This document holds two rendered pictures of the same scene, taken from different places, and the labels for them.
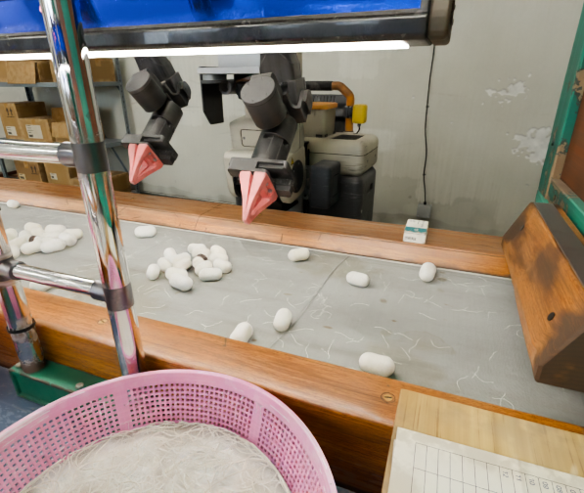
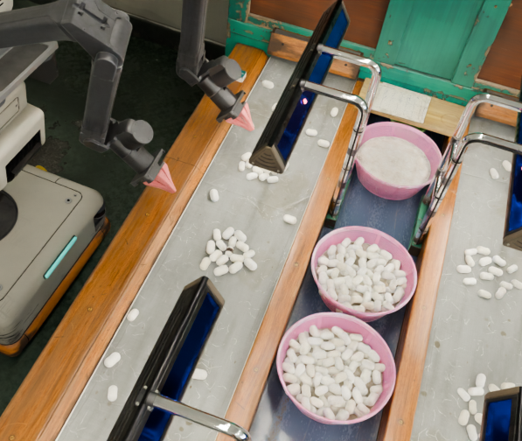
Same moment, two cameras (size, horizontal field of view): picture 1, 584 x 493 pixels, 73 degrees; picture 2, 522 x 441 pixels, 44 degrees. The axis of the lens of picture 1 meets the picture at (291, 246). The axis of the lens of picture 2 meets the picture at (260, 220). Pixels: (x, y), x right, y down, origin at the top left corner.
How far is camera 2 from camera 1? 1.89 m
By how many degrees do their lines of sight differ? 78
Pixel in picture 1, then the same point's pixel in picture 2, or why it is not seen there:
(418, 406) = not seen: hidden behind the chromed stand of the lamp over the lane
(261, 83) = (231, 65)
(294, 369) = (346, 127)
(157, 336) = (335, 161)
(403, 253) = (247, 87)
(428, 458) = (376, 105)
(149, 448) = (367, 165)
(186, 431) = (362, 157)
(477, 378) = not seen: hidden behind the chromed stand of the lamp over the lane
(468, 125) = not seen: outside the picture
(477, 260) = (258, 66)
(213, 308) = (300, 156)
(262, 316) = (304, 140)
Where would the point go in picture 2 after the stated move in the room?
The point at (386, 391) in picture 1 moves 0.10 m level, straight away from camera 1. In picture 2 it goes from (351, 109) to (320, 101)
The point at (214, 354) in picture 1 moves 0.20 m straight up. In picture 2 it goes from (342, 145) to (358, 91)
